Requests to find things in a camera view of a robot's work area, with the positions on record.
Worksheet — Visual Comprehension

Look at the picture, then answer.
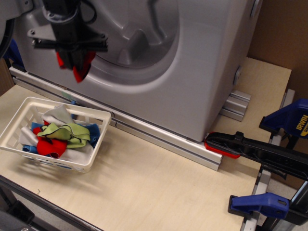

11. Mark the black red bar clamp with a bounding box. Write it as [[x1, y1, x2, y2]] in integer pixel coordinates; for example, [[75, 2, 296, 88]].
[[205, 132, 308, 181]]

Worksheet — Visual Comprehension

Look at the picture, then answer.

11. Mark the blue clamp behind machine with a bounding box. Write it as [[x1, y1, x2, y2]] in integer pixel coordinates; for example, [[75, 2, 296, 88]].
[[3, 39, 26, 72]]

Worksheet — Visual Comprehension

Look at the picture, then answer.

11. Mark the red cloth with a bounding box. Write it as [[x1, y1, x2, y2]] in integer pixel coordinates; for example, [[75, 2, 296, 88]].
[[56, 51, 96, 83], [31, 123, 67, 159]]

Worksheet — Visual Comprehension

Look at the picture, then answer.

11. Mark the washing machine door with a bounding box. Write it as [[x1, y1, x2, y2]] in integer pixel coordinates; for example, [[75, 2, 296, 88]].
[[0, 0, 34, 58]]

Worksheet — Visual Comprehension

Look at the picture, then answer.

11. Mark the red cloth in basket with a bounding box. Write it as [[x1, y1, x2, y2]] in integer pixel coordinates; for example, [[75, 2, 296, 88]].
[[31, 123, 67, 159]]

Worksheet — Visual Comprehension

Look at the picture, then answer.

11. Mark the blue clamp lower jaw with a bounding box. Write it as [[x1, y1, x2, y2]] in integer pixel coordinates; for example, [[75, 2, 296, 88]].
[[228, 192, 308, 226]]

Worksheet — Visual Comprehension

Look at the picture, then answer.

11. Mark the white plastic basket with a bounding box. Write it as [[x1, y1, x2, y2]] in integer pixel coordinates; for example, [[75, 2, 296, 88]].
[[0, 97, 111, 173]]

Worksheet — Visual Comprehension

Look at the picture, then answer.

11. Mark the long aluminium rail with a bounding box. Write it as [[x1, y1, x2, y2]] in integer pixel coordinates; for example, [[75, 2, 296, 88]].
[[9, 67, 223, 171]]

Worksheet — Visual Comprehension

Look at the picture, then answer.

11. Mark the blue Irwin clamp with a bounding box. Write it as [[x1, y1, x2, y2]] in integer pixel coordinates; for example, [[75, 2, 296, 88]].
[[259, 99, 308, 149]]

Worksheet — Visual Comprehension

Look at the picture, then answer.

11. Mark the grey toy washing machine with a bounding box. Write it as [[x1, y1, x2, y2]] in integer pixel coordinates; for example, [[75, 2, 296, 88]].
[[14, 0, 262, 141]]

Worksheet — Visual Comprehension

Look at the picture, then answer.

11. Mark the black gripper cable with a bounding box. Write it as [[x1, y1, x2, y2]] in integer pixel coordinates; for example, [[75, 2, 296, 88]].
[[80, 0, 97, 25]]

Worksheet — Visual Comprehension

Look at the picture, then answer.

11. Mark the grey cloth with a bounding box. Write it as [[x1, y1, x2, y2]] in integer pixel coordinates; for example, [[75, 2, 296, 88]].
[[18, 103, 94, 166]]

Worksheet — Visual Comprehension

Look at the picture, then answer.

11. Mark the short aluminium rail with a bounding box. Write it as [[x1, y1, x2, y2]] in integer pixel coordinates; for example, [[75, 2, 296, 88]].
[[219, 90, 251, 122]]

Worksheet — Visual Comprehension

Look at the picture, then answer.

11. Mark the blue cloth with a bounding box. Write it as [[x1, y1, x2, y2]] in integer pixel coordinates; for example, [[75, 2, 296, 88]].
[[18, 115, 100, 154]]

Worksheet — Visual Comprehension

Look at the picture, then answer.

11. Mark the green cloth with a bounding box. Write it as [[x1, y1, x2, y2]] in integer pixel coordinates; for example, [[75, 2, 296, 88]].
[[37, 123, 91, 149]]

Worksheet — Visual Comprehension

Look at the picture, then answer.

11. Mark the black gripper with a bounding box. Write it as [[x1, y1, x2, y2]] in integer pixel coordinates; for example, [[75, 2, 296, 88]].
[[27, 20, 108, 74]]

